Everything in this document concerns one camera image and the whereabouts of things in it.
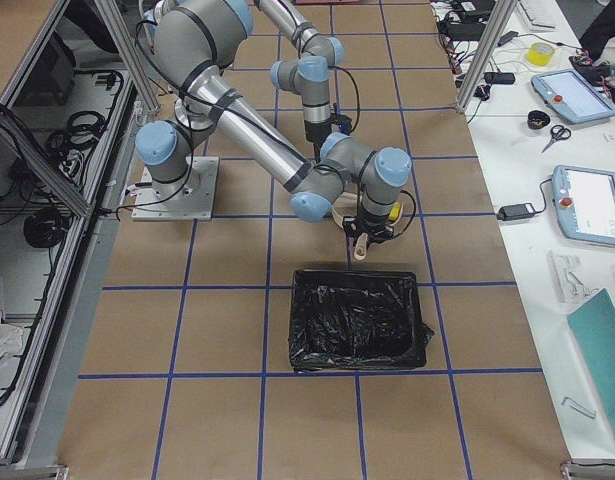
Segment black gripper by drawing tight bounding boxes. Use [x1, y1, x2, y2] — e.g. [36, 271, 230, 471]
[306, 120, 332, 163]
[342, 212, 395, 244]

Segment yellow sponge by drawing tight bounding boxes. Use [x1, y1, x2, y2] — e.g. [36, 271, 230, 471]
[388, 202, 403, 224]

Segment white plastic dustpan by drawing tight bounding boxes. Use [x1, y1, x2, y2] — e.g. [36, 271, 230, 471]
[331, 192, 369, 261]

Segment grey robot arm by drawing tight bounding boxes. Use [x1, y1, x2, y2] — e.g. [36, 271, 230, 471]
[135, 1, 412, 244]
[255, 0, 344, 158]

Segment right black lined bin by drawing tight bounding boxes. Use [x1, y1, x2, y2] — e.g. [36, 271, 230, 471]
[288, 269, 434, 372]

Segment black power brick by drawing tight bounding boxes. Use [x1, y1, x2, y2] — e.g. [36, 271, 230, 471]
[496, 203, 537, 221]

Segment black round bowl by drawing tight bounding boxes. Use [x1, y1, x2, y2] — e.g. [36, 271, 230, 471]
[526, 110, 551, 130]

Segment black scissors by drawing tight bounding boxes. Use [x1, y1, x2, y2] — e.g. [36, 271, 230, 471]
[541, 124, 572, 153]

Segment teach pendant near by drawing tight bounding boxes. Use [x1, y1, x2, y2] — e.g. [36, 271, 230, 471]
[551, 165, 615, 247]

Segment teach pendant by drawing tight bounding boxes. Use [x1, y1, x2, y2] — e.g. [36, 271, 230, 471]
[531, 69, 615, 124]
[551, 165, 615, 247]

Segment teach pendant far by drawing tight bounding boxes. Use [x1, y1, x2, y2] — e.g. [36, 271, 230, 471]
[531, 69, 615, 124]

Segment yellow tape roll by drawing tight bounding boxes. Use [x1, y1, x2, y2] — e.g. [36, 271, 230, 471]
[525, 42, 556, 67]

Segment teal folder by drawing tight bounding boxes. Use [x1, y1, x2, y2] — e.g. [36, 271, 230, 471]
[567, 289, 615, 441]

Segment allen key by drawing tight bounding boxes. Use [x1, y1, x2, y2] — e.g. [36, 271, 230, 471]
[561, 396, 597, 420]

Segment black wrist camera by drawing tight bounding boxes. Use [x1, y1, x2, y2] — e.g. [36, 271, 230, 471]
[331, 113, 352, 135]

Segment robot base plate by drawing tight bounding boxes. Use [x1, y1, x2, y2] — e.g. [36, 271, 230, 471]
[131, 156, 220, 222]

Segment aluminium frame post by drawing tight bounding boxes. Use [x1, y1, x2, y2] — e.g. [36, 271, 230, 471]
[455, 0, 517, 113]

